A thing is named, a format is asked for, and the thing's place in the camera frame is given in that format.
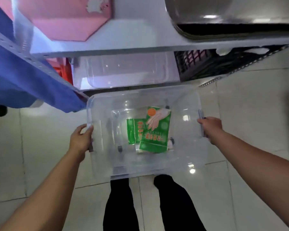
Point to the clear plastic container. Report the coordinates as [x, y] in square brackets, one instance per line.
[127, 69]

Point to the person's black trouser legs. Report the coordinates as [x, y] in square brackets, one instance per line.
[152, 205]

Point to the red plastic crate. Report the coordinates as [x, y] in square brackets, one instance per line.
[61, 68]

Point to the person's right thumb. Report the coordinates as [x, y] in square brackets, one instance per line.
[201, 121]

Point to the person's right forearm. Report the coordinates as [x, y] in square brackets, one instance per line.
[258, 165]

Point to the person's left thumb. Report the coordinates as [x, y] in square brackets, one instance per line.
[88, 133]

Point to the grey metal basin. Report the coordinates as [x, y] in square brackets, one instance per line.
[233, 15]

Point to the blue cloth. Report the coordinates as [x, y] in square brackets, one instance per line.
[26, 69]

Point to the person's left hand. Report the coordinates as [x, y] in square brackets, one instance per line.
[79, 141]

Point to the green glove packet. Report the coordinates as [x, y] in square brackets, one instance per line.
[134, 131]
[156, 131]

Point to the person's right hand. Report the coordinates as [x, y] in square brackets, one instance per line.
[212, 126]

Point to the black plastic crate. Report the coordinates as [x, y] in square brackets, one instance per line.
[221, 61]

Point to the person's left forearm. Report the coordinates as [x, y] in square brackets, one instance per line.
[42, 192]

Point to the white metal shelf rack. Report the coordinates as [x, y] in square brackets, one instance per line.
[125, 45]

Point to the clear plastic storage bin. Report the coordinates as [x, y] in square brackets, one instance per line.
[144, 132]

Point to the pink hexagonal box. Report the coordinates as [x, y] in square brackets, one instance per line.
[70, 18]

